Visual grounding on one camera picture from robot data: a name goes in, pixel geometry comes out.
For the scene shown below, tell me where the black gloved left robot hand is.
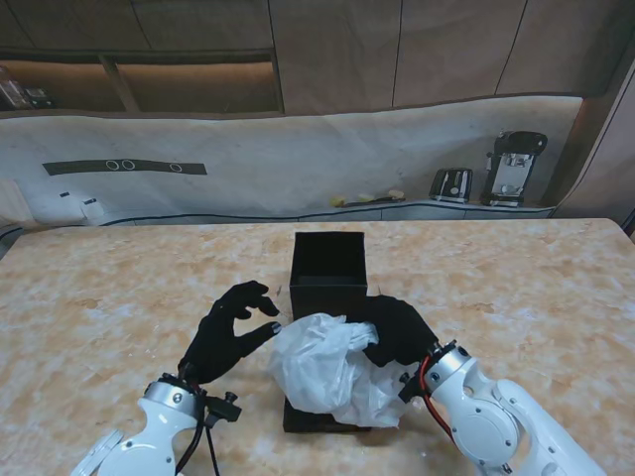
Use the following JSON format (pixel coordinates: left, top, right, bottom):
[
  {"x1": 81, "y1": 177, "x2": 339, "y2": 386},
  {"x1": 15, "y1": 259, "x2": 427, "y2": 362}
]
[{"x1": 178, "y1": 280, "x2": 284, "y2": 386}]

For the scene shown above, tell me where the dark wall strip with rings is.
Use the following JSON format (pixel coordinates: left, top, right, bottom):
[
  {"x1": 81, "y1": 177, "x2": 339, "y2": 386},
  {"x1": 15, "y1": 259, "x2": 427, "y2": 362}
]
[{"x1": 42, "y1": 159, "x2": 208, "y2": 177}]

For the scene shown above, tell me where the red right wrist cable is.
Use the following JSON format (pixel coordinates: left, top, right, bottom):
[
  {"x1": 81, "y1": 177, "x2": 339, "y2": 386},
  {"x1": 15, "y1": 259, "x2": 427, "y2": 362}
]
[{"x1": 416, "y1": 355, "x2": 455, "y2": 440}]

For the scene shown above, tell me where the dark left wrist cable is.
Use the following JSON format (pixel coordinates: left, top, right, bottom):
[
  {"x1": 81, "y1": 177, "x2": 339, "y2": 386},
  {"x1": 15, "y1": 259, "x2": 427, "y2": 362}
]
[{"x1": 177, "y1": 420, "x2": 220, "y2": 476}]

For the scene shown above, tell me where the white printed plastic bag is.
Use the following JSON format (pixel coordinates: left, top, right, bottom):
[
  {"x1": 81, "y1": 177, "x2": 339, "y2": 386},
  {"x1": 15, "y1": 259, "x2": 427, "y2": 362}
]
[{"x1": 267, "y1": 311, "x2": 406, "y2": 429}]

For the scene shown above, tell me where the small black shelf item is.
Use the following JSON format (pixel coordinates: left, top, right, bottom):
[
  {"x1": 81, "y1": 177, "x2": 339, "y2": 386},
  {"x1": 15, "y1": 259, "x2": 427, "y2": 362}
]
[{"x1": 23, "y1": 87, "x2": 57, "y2": 108}]

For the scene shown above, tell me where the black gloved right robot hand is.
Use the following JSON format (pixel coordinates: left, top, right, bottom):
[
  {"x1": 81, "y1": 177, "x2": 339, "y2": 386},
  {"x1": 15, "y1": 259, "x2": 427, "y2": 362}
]
[{"x1": 346, "y1": 295, "x2": 441, "y2": 369}]

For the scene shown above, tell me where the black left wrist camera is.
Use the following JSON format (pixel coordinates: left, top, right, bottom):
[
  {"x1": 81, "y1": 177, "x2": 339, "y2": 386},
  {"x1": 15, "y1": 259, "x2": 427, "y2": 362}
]
[{"x1": 205, "y1": 391, "x2": 244, "y2": 425}]

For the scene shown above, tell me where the open black gift box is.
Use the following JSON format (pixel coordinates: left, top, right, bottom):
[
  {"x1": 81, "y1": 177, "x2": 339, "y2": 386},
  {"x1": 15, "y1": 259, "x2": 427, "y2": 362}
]
[{"x1": 289, "y1": 231, "x2": 369, "y2": 329}]

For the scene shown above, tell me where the dark cutting board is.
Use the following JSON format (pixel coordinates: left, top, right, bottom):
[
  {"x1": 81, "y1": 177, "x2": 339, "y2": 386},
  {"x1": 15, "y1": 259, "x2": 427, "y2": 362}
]
[{"x1": 341, "y1": 195, "x2": 407, "y2": 206}]

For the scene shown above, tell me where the black gift box lid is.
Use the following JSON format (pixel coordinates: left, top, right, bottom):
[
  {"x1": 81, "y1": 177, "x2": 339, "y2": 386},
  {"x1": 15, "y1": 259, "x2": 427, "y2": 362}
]
[{"x1": 282, "y1": 399, "x2": 373, "y2": 433}]

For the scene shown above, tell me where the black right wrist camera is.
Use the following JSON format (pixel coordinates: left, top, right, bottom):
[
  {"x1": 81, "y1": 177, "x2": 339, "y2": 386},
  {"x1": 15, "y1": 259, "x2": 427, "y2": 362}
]
[{"x1": 398, "y1": 371, "x2": 423, "y2": 404}]

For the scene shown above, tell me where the grey kitchen counter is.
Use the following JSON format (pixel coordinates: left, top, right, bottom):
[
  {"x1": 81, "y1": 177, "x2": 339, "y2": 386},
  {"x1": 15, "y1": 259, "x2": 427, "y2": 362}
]
[{"x1": 98, "y1": 196, "x2": 557, "y2": 227}]

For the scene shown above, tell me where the black silver coffee machine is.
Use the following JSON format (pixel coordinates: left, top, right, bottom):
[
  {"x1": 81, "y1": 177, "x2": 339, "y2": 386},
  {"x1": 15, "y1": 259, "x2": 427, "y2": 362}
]
[{"x1": 479, "y1": 129, "x2": 548, "y2": 207}]

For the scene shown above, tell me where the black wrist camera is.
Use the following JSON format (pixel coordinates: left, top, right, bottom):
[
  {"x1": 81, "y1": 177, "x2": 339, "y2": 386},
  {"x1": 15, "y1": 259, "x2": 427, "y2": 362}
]
[
  {"x1": 398, "y1": 371, "x2": 423, "y2": 404},
  {"x1": 205, "y1": 391, "x2": 244, "y2": 425}
]

